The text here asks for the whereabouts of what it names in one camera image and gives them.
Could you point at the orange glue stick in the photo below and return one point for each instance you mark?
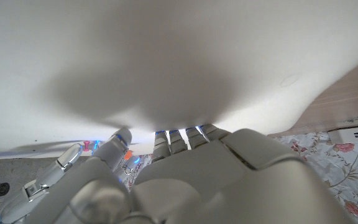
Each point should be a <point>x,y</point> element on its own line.
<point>128,155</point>

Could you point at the red push pin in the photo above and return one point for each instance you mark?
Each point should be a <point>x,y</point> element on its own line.
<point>86,145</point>

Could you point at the white power strip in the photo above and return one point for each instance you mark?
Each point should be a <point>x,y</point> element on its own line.
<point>353,134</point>

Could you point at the cream foam board mat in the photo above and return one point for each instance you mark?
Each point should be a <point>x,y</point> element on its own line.
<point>166,46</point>

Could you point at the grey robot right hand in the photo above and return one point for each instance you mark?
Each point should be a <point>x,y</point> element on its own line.
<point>42,183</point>

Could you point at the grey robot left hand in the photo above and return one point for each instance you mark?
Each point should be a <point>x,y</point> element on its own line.
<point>213,186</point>

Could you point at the floral backdrop cloth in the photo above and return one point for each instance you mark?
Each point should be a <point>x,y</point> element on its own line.
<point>337,174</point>

